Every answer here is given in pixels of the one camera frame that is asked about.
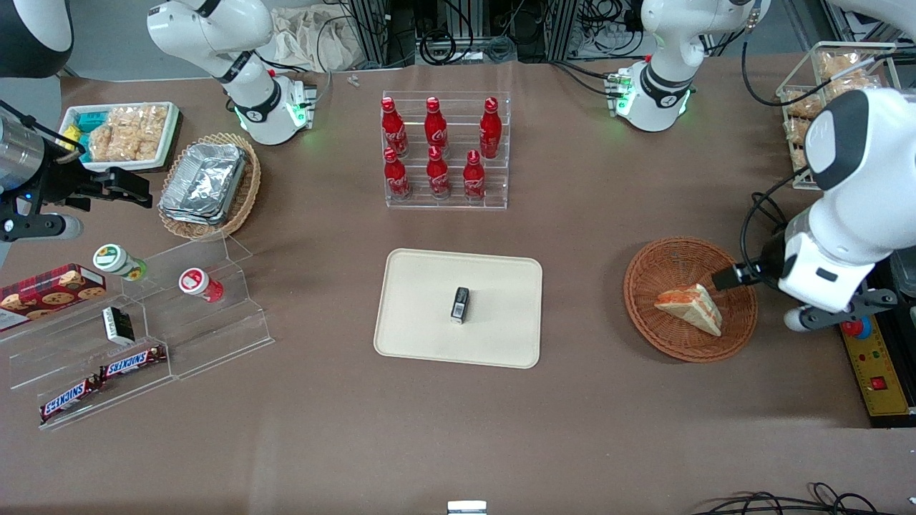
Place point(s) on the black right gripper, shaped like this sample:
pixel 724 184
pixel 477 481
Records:
pixel 56 183

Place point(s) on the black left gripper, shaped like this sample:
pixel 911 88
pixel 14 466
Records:
pixel 767 266

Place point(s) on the triangular sandwich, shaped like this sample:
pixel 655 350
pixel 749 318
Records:
pixel 690 307

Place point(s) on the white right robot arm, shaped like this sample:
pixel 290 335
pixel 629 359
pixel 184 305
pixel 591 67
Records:
pixel 250 93

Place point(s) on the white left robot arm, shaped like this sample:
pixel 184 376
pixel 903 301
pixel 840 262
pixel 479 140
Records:
pixel 859 200

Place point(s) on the white rectangular snack tray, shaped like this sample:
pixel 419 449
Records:
pixel 168 146

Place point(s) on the brown wicker basket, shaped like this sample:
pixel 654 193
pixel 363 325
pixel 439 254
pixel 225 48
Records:
pixel 658 279

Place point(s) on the light wicker basket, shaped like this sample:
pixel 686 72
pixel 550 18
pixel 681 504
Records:
pixel 247 193

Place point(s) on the beige plastic tray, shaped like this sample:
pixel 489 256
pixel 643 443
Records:
pixel 422 315

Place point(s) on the clear rice cracker bag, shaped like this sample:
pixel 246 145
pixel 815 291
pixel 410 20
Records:
pixel 152 129
pixel 114 139

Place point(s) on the green-lid drink bottle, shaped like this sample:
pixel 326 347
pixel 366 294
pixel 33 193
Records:
pixel 118 261

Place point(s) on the stacked foil containers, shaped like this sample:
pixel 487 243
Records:
pixel 204 182

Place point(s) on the yellow snack pack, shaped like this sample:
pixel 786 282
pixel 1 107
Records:
pixel 71 139

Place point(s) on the teal snack box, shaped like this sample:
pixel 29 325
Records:
pixel 91 121

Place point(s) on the red yoghurt drink bottle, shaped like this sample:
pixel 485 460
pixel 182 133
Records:
pixel 200 284

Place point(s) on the clear cracker snack bag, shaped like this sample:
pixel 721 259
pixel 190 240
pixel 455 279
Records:
pixel 844 64
pixel 801 104
pixel 801 159
pixel 796 130
pixel 848 86

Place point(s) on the red cookie box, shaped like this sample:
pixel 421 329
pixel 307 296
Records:
pixel 50 293

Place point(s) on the small black white box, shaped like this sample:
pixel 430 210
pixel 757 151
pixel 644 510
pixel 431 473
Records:
pixel 118 325

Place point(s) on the steel appliance pan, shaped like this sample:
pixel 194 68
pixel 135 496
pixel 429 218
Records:
pixel 905 275

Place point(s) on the yellow emergency stop box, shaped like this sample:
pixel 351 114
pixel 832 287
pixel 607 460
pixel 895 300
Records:
pixel 876 372

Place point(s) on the clear acrylic stepped shelf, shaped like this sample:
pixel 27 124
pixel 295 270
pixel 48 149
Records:
pixel 215 336

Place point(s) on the black appliance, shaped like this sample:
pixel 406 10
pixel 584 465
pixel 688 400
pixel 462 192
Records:
pixel 903 336

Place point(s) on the snickers bar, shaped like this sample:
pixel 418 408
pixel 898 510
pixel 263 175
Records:
pixel 134 362
pixel 70 398

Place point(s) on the beige cloth bag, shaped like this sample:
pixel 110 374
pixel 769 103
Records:
pixel 308 39

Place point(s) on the red cola bottle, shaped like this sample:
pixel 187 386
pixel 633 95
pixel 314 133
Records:
pixel 436 129
pixel 438 175
pixel 491 132
pixel 396 179
pixel 474 179
pixel 393 129

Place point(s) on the clear acrylic bottle rack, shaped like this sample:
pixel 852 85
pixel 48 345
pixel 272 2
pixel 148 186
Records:
pixel 447 204

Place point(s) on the small white device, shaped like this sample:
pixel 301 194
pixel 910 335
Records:
pixel 466 508

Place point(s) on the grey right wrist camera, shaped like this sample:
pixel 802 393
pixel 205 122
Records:
pixel 43 227

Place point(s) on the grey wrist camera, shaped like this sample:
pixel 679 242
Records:
pixel 43 227
pixel 844 309

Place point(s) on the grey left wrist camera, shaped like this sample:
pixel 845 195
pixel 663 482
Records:
pixel 844 309

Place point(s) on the aluminium frame rack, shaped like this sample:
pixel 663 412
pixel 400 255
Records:
pixel 372 32

